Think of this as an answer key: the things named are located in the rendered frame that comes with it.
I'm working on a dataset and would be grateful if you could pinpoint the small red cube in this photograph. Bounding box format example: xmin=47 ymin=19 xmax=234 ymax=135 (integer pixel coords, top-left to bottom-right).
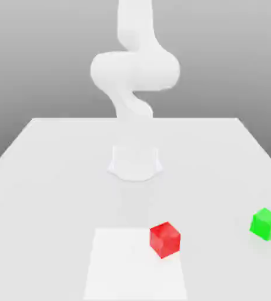
xmin=149 ymin=221 xmax=181 ymax=259

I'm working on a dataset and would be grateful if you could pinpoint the small green cube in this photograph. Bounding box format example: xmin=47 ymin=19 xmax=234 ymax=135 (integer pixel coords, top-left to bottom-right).
xmin=249 ymin=207 xmax=271 ymax=242

